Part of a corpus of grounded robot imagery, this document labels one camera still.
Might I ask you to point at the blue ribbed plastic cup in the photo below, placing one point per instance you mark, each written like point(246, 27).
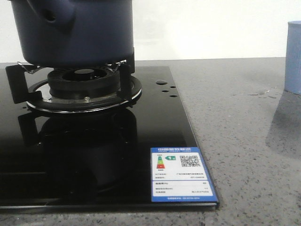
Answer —
point(293, 58)

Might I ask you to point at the black pot support grate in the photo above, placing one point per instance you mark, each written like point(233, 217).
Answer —
point(80, 87)

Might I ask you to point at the dark blue pot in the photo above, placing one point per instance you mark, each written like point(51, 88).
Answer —
point(74, 33)

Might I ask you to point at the blue energy label sticker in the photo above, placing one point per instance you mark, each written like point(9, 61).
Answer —
point(179, 174)

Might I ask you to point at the black glass gas stove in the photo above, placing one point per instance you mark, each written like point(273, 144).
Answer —
point(91, 162)

